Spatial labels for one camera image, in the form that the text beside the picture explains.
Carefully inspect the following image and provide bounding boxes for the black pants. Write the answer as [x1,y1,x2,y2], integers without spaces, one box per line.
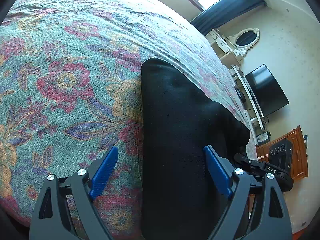
[141,58,250,239]

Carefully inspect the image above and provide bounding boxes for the wooden brown cabinet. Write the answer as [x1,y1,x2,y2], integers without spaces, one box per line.
[256,126,309,181]

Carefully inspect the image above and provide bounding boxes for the white tv stand shelf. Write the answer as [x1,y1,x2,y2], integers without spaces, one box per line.
[229,65,270,146]

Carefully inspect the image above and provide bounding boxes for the black flat screen television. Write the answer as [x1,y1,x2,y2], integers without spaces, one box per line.
[245,64,289,116]

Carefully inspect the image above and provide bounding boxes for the white oval mirror dresser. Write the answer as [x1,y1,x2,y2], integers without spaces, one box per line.
[206,28,260,69]

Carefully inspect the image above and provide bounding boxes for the floral bedspread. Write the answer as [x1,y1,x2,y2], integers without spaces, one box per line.
[1,0,247,239]

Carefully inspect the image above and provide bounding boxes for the dark blue curtain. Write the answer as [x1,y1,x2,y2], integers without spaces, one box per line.
[190,0,267,36]

